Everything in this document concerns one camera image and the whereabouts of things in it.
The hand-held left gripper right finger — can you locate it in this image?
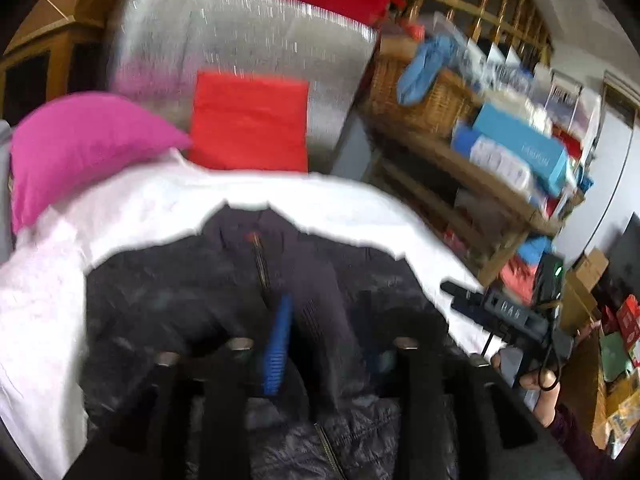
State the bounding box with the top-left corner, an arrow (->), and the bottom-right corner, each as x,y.
367,335 -> 541,480

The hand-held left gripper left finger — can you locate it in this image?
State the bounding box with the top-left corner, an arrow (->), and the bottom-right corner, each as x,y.
109,292 -> 297,480

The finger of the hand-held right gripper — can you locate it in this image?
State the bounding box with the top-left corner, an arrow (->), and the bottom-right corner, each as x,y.
450,300 -> 507,337
440,280 -> 487,307

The dark puffer jacket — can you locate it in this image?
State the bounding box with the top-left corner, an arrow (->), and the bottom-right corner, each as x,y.
82,202 -> 503,480

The person's right forearm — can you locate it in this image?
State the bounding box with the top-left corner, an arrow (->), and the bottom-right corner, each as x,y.
544,404 -> 623,480

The person's right hand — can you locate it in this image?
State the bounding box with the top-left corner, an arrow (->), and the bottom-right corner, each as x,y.
492,350 -> 564,427

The cardboard box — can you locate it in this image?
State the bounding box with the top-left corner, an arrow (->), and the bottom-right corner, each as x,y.
564,247 -> 611,332

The green box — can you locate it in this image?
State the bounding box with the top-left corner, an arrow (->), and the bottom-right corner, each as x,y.
599,332 -> 634,382

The red box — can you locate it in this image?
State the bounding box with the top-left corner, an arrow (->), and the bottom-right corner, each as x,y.
615,294 -> 640,347

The wooden shelf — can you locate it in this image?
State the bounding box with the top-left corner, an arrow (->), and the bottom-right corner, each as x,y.
359,35 -> 587,287

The white printed box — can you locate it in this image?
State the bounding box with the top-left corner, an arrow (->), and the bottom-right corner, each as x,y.
469,135 -> 534,192

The long blue box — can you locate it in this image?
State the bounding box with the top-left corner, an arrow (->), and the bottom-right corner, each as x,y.
472,102 -> 569,197

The wicker basket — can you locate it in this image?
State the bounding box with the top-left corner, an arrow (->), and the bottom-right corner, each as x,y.
362,50 -> 482,142

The white bed sheet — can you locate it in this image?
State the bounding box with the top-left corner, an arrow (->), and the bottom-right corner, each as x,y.
0,152 -> 507,477

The light blue cloth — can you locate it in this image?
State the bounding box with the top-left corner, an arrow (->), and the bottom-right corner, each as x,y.
397,35 -> 469,107

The red pillow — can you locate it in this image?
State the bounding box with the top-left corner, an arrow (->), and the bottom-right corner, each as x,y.
190,71 -> 311,174

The pink pillow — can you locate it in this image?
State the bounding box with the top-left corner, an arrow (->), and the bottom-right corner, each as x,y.
10,92 -> 194,234

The wooden railing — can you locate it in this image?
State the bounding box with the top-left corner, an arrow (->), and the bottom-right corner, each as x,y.
375,0 -> 554,62

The silver foil mat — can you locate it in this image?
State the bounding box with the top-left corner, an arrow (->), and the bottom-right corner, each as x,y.
107,0 -> 382,171

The grey cloth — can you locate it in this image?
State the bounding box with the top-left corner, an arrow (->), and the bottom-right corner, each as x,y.
0,119 -> 17,262

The wooden cabinet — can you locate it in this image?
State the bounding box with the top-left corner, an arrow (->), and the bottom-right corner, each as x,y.
0,0 -> 147,127

